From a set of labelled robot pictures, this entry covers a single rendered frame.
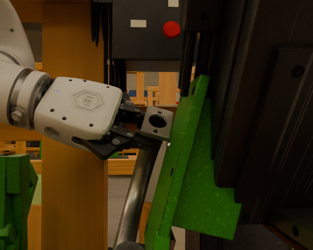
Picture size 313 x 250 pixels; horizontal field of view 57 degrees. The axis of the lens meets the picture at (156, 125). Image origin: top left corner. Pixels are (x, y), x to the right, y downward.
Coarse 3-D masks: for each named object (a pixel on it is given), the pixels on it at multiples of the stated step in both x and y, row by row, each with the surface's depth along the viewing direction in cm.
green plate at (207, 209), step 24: (192, 96) 30; (192, 120) 29; (192, 144) 29; (168, 168) 33; (192, 168) 30; (168, 192) 29; (192, 192) 30; (216, 192) 31; (168, 216) 29; (192, 216) 30; (216, 216) 31
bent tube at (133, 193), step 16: (160, 112) 42; (144, 128) 39; (160, 128) 39; (144, 160) 44; (144, 176) 46; (128, 192) 46; (144, 192) 46; (128, 208) 45; (128, 224) 42; (128, 240) 41
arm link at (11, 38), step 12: (0, 0) 41; (0, 12) 42; (12, 12) 43; (0, 24) 43; (12, 24) 44; (0, 36) 44; (12, 36) 44; (24, 36) 46; (0, 48) 44; (12, 48) 45; (24, 48) 46; (24, 60) 45
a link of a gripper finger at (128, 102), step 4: (128, 100) 45; (128, 104) 44; (132, 104) 44; (144, 112) 42; (128, 116) 44; (132, 116) 43; (136, 116) 43; (140, 116) 43; (144, 116) 42; (132, 120) 44; (136, 120) 43; (140, 120) 43; (140, 124) 43; (140, 128) 44
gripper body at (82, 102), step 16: (48, 80) 39; (64, 80) 41; (80, 80) 42; (48, 96) 38; (64, 96) 39; (80, 96) 40; (96, 96) 41; (112, 96) 41; (48, 112) 37; (64, 112) 37; (80, 112) 38; (96, 112) 38; (112, 112) 39; (48, 128) 39; (64, 128) 37; (80, 128) 36; (96, 128) 37; (80, 144) 39
